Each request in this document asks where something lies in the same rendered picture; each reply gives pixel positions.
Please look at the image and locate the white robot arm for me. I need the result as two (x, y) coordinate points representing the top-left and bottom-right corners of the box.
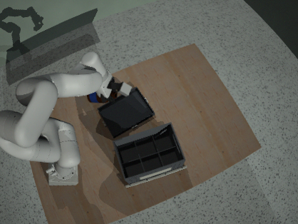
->
(0, 51), (108, 180)

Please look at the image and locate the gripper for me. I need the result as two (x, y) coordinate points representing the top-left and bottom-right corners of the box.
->
(96, 69), (118, 103)

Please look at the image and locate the brown bottle with blue label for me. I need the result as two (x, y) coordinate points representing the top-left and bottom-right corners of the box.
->
(87, 92), (117, 103)

